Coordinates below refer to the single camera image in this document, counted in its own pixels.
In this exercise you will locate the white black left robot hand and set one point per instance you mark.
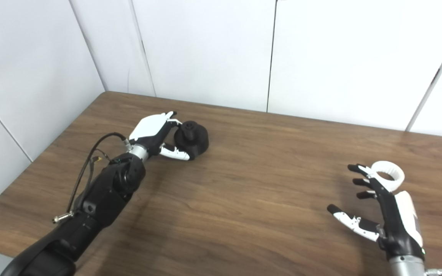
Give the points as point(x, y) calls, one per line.
point(148, 128)

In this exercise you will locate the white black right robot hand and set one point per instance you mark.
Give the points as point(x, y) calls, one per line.
point(395, 226)

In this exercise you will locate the round black plastic part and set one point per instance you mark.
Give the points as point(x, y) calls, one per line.
point(198, 142)

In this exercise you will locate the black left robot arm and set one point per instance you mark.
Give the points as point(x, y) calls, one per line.
point(102, 203)

